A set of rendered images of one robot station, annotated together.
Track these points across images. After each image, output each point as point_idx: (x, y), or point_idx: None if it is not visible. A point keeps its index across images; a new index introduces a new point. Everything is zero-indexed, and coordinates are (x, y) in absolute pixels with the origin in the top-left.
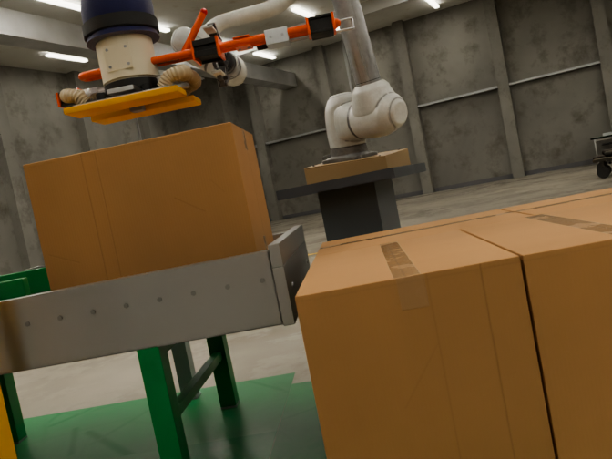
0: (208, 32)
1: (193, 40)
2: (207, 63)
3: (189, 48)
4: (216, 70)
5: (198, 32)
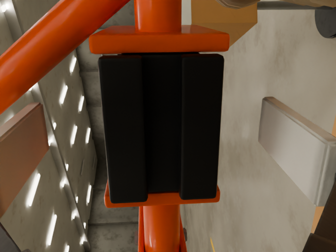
0: (13, 144)
1: (85, 38)
2: (220, 91)
3: (123, 6)
4: (261, 121)
5: (46, 74)
